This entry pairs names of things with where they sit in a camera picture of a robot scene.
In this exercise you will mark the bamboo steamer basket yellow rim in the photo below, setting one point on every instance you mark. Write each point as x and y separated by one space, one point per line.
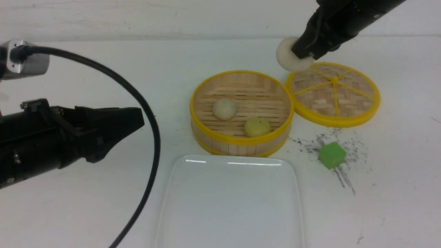
255 95

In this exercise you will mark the green cube block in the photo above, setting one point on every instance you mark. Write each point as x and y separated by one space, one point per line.
332 155

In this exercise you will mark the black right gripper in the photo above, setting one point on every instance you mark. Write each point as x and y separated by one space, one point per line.
339 18

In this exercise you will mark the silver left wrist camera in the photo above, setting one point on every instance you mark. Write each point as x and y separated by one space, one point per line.
14 66

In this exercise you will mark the woven bamboo steamer lid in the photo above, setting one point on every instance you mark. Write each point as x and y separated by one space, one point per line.
333 95

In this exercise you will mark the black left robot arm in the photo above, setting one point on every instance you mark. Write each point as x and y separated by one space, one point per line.
42 138

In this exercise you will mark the white steamed bun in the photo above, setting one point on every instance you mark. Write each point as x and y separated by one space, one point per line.
288 60
224 109

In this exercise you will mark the yellow steamed bun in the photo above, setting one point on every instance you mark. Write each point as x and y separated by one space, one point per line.
257 126

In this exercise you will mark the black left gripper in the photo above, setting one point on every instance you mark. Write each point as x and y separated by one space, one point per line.
42 138

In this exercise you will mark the white rectangular plate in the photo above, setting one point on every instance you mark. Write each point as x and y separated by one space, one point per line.
231 202

